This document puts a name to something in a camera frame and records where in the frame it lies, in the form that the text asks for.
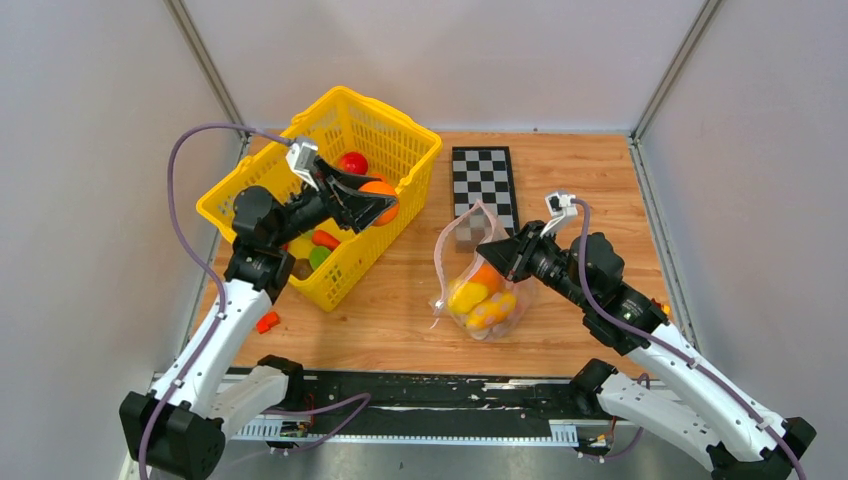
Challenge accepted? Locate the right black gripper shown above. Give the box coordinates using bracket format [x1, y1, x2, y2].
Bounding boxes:
[475, 221, 592, 311]

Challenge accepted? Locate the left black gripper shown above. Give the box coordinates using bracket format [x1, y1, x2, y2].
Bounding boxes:
[272, 155, 398, 248]

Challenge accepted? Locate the orange tangerine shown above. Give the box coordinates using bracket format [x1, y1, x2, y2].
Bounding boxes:
[358, 180, 401, 228]
[469, 263, 504, 295]

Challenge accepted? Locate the clear zip top bag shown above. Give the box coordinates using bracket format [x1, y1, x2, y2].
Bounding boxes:
[430, 200, 535, 342]

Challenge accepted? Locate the yellow orange mango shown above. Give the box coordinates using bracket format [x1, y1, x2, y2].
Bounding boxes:
[465, 292, 517, 331]

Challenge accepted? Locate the yellow plastic basket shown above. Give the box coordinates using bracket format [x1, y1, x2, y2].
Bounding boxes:
[196, 86, 443, 311]

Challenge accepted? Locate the yellow lemon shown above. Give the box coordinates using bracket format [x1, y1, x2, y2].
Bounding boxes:
[447, 280, 489, 316]

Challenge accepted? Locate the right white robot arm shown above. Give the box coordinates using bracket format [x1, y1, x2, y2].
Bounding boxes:
[476, 221, 816, 479]

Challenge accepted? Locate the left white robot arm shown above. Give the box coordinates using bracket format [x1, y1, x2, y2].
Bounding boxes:
[119, 159, 399, 479]

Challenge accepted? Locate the red apple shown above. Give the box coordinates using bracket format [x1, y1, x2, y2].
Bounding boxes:
[338, 151, 369, 175]

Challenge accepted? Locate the orange carrot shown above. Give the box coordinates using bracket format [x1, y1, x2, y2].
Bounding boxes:
[311, 229, 341, 251]

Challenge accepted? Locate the green vegetable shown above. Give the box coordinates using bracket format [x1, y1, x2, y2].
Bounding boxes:
[308, 246, 333, 271]

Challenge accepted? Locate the black white checkerboard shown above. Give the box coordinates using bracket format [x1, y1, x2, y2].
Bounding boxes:
[451, 146, 520, 235]

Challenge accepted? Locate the small orange item on table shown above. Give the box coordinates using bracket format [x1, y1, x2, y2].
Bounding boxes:
[256, 311, 281, 334]

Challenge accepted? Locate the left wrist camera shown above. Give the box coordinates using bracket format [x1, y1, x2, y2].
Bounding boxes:
[286, 136, 318, 190]

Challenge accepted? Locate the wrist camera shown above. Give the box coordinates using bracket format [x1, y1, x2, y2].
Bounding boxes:
[286, 136, 318, 190]
[541, 190, 578, 237]

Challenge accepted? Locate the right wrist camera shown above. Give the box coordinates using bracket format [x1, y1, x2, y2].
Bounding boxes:
[541, 190, 578, 237]

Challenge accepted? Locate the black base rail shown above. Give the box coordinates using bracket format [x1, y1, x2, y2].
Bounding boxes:
[218, 367, 657, 458]

